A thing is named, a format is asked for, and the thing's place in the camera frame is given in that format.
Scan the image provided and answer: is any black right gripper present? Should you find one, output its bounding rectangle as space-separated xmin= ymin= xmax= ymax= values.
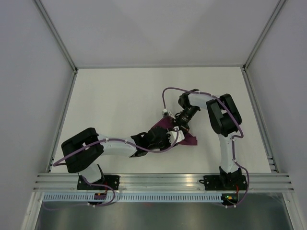
xmin=170 ymin=105 xmax=199 ymax=136

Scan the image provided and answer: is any purple cloth napkin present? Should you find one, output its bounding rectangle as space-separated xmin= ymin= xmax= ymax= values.
xmin=152 ymin=116 xmax=198 ymax=146

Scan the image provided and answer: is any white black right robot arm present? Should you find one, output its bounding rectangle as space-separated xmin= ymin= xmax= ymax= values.
xmin=174 ymin=92 xmax=248 ymax=191

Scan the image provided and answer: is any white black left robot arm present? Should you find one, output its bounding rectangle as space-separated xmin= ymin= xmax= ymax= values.
xmin=54 ymin=126 xmax=182 ymax=190

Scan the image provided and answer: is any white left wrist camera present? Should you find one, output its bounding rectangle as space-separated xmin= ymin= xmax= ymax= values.
xmin=167 ymin=128 xmax=185 ymax=145

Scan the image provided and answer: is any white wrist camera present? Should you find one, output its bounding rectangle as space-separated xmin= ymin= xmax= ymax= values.
xmin=167 ymin=128 xmax=185 ymax=145
xmin=162 ymin=108 xmax=174 ymax=117

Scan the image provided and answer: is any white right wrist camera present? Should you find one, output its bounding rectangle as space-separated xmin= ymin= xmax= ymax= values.
xmin=162 ymin=108 xmax=174 ymax=117

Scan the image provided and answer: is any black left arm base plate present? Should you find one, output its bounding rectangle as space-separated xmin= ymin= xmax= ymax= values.
xmin=77 ymin=175 xmax=120 ymax=191

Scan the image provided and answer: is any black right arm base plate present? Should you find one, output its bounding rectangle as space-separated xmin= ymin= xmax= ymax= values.
xmin=199 ymin=175 xmax=248 ymax=191

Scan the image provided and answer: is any aluminium front rail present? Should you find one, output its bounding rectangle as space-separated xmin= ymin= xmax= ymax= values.
xmin=33 ymin=173 xmax=294 ymax=193

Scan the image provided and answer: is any white slotted cable duct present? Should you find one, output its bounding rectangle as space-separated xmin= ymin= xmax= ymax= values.
xmin=43 ymin=192 xmax=222 ymax=203

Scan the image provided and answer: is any aluminium right frame post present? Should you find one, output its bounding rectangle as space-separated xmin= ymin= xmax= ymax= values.
xmin=242 ymin=0 xmax=288 ymax=72

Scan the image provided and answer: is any aluminium frame post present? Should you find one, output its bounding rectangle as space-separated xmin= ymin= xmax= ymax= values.
xmin=33 ymin=0 xmax=78 ymax=73
xmin=242 ymin=0 xmax=288 ymax=72

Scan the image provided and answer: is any aluminium left frame post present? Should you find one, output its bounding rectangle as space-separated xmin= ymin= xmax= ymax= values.
xmin=33 ymin=0 xmax=78 ymax=73

